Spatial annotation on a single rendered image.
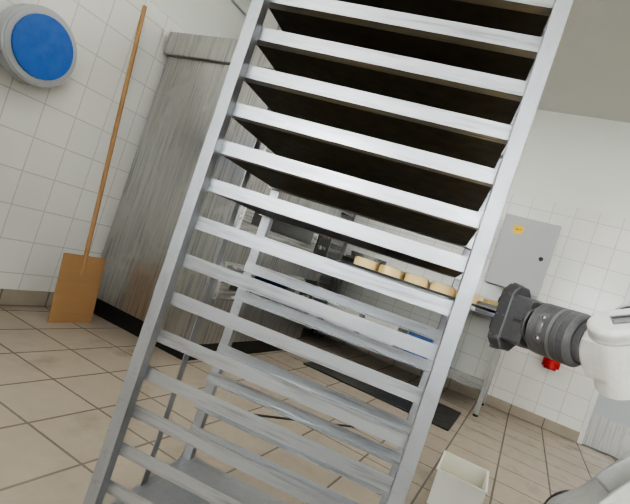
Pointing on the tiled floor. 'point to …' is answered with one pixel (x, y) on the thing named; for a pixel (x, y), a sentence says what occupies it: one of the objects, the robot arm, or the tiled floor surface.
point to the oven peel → (66, 291)
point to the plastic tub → (458, 482)
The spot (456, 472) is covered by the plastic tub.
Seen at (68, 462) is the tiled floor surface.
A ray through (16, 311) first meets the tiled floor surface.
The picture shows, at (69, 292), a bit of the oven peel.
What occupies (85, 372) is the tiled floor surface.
